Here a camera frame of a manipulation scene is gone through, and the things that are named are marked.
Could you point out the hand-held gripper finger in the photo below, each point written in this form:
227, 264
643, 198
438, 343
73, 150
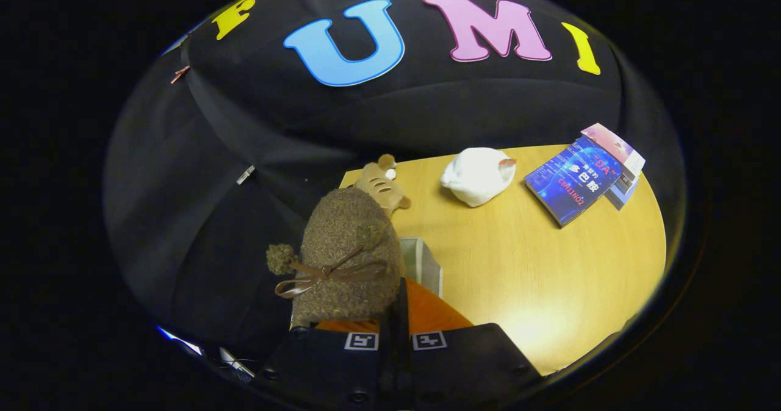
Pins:
404, 338
389, 350

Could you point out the grey fabric storage box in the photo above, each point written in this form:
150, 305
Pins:
424, 264

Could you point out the small lit screen device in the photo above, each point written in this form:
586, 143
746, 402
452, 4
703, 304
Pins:
237, 363

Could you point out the brown striped plush toy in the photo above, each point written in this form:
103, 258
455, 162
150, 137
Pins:
384, 185

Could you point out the silver clip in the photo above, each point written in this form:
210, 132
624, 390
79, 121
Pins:
245, 174

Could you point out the pale blue book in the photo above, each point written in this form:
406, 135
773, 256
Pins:
621, 197

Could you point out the black backdrop cloth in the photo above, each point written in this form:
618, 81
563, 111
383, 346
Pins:
244, 124

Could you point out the dark grey book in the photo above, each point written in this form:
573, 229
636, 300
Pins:
627, 182

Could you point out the pink and white book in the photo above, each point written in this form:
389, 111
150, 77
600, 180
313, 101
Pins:
616, 146

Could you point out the red clip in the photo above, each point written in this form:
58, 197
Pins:
180, 74

